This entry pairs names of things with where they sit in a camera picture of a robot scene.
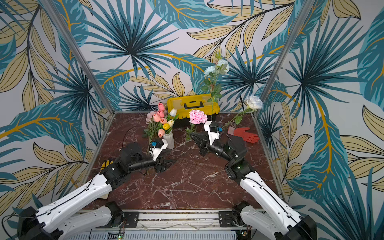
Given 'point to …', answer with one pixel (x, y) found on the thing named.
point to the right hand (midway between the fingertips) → (190, 133)
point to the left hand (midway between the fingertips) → (172, 157)
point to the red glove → (242, 132)
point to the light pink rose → (149, 118)
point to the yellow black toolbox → (184, 105)
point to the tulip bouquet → (159, 122)
